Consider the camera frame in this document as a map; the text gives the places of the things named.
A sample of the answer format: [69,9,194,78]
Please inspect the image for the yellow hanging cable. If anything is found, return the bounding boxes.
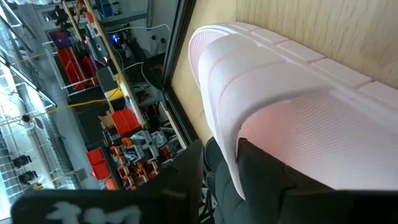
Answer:
[9,96,108,122]

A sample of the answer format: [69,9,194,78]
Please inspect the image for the orange small parts drawers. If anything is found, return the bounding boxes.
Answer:
[108,136,175,190]

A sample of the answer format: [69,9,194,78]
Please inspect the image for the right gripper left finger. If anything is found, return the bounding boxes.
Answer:
[139,139,205,224]

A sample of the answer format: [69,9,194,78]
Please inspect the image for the rack with red bins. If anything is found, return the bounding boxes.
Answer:
[57,45,98,91]

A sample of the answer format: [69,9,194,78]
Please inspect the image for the pink rubber slide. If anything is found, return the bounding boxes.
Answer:
[188,21,398,200]

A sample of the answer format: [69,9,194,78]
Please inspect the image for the large red storage bin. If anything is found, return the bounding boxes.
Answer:
[111,107,143,137]

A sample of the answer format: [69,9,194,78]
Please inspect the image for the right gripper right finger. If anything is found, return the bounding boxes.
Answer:
[238,138,335,224]

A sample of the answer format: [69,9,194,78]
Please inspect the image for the purple monitor screen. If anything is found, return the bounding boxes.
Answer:
[49,29,73,50]

